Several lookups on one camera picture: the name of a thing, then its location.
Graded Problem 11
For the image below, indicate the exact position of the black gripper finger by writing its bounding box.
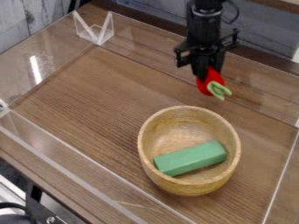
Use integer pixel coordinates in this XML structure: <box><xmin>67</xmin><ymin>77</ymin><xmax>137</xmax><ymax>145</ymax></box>
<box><xmin>209</xmin><ymin>48</ymin><xmax>225</xmax><ymax>72</ymax></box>
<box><xmin>191</xmin><ymin>54</ymin><xmax>209</xmax><ymax>81</ymax></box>

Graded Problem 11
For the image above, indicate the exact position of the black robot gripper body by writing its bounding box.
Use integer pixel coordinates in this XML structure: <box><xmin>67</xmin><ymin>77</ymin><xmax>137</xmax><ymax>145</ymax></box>
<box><xmin>173</xmin><ymin>8</ymin><xmax>239</xmax><ymax>67</ymax></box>

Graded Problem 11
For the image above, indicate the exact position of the red plush tomato green stem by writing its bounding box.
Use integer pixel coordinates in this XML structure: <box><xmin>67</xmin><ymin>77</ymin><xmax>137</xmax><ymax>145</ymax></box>
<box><xmin>196</xmin><ymin>66</ymin><xmax>232</xmax><ymax>101</ymax></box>

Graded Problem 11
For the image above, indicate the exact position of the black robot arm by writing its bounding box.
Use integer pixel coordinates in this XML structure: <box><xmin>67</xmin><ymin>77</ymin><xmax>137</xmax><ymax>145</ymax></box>
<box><xmin>173</xmin><ymin>0</ymin><xmax>239</xmax><ymax>81</ymax></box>

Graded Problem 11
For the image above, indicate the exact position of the wooden bowl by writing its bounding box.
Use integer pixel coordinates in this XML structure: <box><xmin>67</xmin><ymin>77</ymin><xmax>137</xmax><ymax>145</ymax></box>
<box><xmin>136</xmin><ymin>106</ymin><xmax>241</xmax><ymax>197</ymax></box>

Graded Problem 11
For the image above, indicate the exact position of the green rectangular block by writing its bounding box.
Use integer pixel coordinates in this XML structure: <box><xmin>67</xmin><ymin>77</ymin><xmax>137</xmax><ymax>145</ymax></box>
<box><xmin>153</xmin><ymin>140</ymin><xmax>227</xmax><ymax>177</ymax></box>

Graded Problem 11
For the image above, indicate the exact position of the clear acrylic corner bracket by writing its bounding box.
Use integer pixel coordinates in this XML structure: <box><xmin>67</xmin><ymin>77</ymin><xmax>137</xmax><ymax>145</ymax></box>
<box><xmin>72</xmin><ymin>11</ymin><xmax>115</xmax><ymax>46</ymax></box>

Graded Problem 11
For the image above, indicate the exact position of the black metal table frame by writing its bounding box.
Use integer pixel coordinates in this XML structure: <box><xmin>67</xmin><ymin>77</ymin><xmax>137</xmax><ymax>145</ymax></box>
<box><xmin>25</xmin><ymin>185</ymin><xmax>87</xmax><ymax>224</ymax></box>

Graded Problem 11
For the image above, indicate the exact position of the black cable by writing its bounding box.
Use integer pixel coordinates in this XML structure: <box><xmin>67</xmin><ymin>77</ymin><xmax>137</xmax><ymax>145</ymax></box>
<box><xmin>0</xmin><ymin>201</ymin><xmax>28</xmax><ymax>224</ymax></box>

